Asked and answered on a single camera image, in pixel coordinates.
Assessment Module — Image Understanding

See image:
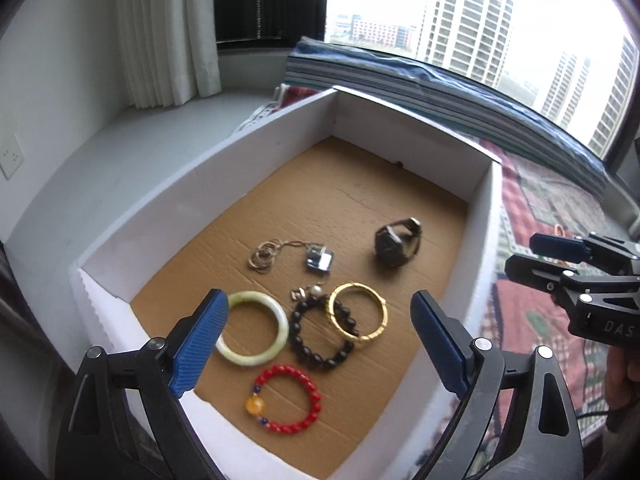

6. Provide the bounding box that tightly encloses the white cardboard box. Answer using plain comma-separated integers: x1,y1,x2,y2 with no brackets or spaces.
70,86,503,480

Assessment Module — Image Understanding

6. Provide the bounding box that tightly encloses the person's right hand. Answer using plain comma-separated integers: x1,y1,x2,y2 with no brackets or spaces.
602,344,640,420

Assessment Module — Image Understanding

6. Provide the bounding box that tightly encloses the patchwork plaid blanket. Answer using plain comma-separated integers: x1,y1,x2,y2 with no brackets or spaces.
237,84,640,461

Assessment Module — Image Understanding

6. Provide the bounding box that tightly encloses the red bead bracelet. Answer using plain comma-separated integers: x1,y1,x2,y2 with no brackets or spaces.
244,364,322,435

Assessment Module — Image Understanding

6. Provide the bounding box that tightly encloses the silver cube keychain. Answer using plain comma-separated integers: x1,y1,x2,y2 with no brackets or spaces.
247,240,335,276

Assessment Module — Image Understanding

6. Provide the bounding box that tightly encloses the pearl charm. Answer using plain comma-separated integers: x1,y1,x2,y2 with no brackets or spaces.
290,284,323,303

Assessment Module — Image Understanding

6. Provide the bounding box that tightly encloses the white curtain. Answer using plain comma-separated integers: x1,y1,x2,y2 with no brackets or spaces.
117,0,223,108

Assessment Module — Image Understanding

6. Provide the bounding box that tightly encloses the dark wristwatch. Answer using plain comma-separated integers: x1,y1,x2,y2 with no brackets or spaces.
374,217,423,270

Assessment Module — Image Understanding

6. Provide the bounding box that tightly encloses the folded blue striped mat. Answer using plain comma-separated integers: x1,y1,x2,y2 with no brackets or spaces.
284,37,616,181

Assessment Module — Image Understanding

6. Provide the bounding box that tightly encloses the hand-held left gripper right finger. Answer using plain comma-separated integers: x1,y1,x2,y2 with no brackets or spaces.
410,289,586,480

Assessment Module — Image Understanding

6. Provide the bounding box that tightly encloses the dark window blind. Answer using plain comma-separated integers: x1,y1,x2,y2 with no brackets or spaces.
214,0,328,46

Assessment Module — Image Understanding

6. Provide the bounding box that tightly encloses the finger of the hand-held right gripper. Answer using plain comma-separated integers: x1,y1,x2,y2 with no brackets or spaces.
504,254,640,311
530,232,640,273

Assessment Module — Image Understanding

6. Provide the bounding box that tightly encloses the pale green jade bangle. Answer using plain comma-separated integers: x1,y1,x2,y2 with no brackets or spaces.
215,291,290,367

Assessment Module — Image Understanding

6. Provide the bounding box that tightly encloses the gold bangle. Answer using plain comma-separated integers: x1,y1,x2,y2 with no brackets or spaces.
327,282,388,345

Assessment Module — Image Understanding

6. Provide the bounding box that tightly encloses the dark bead bracelet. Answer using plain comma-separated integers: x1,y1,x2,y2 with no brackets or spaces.
289,296,362,368

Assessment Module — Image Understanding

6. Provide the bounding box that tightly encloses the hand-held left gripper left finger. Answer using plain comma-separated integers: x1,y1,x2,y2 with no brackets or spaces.
52,288,231,480

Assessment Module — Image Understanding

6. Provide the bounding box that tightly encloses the white wall socket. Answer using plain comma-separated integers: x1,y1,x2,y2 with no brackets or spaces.
0,132,25,180

